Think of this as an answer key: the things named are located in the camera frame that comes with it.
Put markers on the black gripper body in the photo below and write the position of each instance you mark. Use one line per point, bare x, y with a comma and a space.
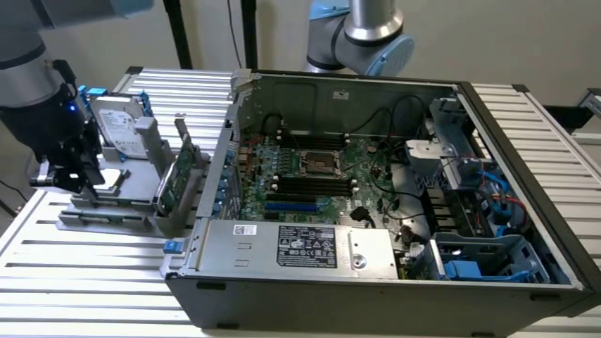
41, 123

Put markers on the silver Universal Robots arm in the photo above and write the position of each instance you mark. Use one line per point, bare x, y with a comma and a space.
23, 77

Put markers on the black RAM slot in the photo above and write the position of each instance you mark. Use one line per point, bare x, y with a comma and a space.
312, 193
312, 138
314, 177
312, 146
312, 188
312, 134
313, 183
312, 142

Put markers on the blue expansion slot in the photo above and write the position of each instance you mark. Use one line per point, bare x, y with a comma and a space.
290, 206

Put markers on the black expansion slot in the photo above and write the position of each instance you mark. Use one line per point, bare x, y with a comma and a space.
288, 215

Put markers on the blue disk caddy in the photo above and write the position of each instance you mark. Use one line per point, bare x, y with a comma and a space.
84, 96

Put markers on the silver hard disk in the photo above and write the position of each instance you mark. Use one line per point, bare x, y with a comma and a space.
119, 126

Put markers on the silver CPU chip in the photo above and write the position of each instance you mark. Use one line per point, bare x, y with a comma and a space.
112, 177

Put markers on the grey parts rack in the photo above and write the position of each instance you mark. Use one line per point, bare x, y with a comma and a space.
155, 141

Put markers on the green graphics card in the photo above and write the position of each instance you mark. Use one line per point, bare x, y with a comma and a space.
180, 165

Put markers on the thick black stand pole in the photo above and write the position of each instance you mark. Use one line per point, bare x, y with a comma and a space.
179, 35

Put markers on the blue case latch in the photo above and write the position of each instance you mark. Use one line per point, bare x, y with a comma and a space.
172, 245

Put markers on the slim black stand pole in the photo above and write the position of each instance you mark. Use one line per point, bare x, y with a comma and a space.
250, 35

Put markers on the green motherboard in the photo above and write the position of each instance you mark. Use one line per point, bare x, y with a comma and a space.
281, 165

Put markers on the grey power supply unit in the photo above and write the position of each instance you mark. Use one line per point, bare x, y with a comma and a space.
262, 250

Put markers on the metal CPU socket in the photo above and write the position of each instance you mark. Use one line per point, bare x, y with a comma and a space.
320, 162

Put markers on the grey plastic fan shroud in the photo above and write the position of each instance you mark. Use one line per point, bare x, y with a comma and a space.
426, 151

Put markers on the grey metal disk bay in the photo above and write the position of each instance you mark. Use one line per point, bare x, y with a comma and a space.
450, 126

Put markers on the black open PC case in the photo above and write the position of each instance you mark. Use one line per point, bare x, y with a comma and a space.
376, 306

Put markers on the blue plastic drive clip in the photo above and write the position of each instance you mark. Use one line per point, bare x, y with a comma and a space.
462, 271

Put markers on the grey perforated drive cage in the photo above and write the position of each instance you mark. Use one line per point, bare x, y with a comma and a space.
488, 246

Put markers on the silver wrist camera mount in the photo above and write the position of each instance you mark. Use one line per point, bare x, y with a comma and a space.
41, 176

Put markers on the black table bracket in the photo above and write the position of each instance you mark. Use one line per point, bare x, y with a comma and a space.
564, 118

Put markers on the aluminium rail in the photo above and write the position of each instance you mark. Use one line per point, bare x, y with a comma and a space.
590, 98

